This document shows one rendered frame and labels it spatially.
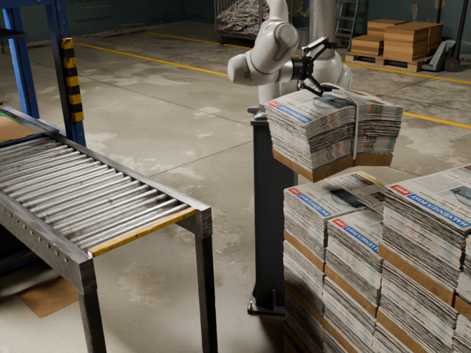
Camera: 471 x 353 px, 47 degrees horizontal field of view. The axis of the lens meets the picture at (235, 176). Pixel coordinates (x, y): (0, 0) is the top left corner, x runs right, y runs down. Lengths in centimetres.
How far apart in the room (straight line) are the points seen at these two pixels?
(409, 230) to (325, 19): 96
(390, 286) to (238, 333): 114
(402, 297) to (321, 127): 59
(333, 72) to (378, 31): 648
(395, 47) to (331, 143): 632
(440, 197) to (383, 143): 50
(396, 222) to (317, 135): 41
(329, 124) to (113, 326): 155
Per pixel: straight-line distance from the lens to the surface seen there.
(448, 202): 152
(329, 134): 182
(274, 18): 167
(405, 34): 802
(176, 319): 278
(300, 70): 181
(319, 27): 217
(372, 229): 183
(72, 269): 184
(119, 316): 285
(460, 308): 149
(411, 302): 164
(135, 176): 235
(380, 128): 194
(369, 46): 834
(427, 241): 151
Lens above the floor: 170
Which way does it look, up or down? 23 degrees down
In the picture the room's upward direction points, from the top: 2 degrees counter-clockwise
